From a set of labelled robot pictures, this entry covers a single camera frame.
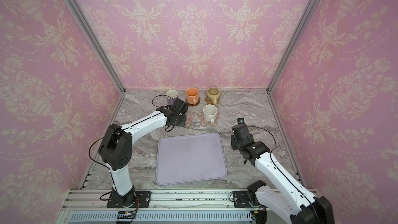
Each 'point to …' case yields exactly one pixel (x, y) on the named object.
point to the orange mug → (192, 95)
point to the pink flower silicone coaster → (205, 123)
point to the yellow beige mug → (213, 94)
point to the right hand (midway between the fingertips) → (240, 136)
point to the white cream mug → (210, 111)
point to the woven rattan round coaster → (208, 101)
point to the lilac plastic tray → (189, 158)
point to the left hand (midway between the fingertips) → (181, 121)
